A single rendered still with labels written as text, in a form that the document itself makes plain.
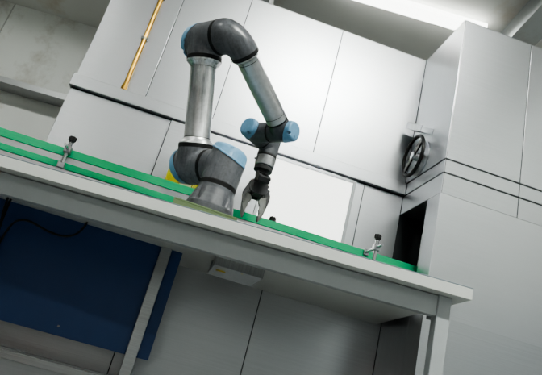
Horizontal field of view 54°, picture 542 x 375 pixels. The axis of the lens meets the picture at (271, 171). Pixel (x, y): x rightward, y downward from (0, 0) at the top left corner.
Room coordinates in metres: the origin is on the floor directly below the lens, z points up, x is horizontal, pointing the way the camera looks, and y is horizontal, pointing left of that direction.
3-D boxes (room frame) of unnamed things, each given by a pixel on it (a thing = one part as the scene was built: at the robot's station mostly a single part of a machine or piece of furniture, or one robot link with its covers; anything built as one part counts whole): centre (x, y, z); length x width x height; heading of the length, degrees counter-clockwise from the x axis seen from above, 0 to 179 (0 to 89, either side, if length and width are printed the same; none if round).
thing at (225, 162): (1.54, 0.15, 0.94); 0.13 x 0.12 x 0.14; 50
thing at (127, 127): (2.65, -0.13, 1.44); 2.34 x 0.79 x 1.38; 97
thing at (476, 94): (2.20, -1.02, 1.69); 0.70 x 0.37 x 0.89; 97
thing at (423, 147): (2.21, -0.64, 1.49); 0.21 x 0.05 x 0.21; 7
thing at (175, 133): (2.24, 0.05, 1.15); 0.90 x 0.03 x 0.34; 97
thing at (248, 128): (1.77, 0.08, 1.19); 0.11 x 0.11 x 0.08; 50
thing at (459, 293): (2.20, 0.17, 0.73); 1.58 x 1.52 x 0.04; 91
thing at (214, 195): (1.54, 0.15, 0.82); 0.15 x 0.15 x 0.10
